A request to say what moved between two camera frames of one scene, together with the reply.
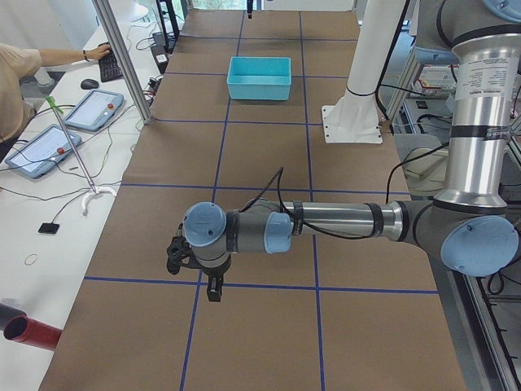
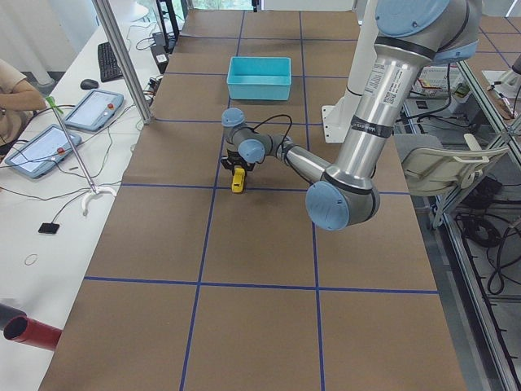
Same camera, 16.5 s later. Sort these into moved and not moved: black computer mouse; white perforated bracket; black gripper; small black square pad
Moved: black gripper
Not moved: white perforated bracket; small black square pad; black computer mouse
